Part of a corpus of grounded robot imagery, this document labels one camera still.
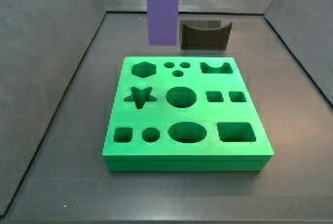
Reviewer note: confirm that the purple arch block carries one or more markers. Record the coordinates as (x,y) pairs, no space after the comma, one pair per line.
(162,13)

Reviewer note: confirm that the green shape sorter block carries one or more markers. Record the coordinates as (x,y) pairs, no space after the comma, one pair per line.
(184,117)

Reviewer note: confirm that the dark arch-shaped holder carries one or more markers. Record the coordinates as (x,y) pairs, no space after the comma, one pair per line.
(204,35)

